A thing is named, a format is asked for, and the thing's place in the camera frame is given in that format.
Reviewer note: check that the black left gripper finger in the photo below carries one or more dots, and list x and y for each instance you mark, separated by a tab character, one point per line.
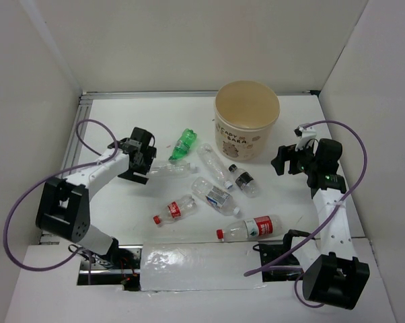
149	156
129	175

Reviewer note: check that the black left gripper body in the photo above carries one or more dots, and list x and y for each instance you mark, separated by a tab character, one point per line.
137	168

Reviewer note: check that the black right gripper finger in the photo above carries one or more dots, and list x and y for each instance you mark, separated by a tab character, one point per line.
278	163
294	155

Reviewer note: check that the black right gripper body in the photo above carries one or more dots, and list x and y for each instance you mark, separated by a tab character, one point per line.
308	161

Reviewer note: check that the clear bottle white cap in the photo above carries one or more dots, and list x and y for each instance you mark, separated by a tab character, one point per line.
175	169

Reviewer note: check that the clear bottle black cap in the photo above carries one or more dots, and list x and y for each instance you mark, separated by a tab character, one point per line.
244	181

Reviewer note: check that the small red label bottle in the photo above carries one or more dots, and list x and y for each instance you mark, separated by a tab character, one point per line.
176	210

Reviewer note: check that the large red label bottle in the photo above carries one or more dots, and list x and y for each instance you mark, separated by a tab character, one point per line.
251	229

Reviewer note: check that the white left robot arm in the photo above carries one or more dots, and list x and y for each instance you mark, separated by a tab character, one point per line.
64	208

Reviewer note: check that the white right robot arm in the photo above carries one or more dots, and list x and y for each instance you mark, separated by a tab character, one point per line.
332	273

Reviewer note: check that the beige capybara bin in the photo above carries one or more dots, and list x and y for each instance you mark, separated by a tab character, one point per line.
245	112

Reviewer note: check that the green plastic bottle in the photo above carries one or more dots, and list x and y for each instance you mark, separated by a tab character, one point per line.
183	145

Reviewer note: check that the long clear plastic bottle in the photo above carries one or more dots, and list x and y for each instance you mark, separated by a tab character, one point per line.
214	165

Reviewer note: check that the clear bottle blue label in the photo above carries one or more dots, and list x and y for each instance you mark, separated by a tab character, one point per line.
214	196

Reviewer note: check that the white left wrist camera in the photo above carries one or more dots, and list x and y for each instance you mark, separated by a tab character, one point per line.
129	146

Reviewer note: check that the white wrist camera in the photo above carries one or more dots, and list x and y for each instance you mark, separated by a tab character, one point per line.
129	146
306	134

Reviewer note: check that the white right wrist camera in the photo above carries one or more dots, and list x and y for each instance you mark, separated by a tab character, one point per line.
306	134

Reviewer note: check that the aluminium frame rail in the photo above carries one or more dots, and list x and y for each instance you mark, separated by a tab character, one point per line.
86	102

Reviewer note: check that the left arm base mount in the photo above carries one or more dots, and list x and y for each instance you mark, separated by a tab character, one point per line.
95	271

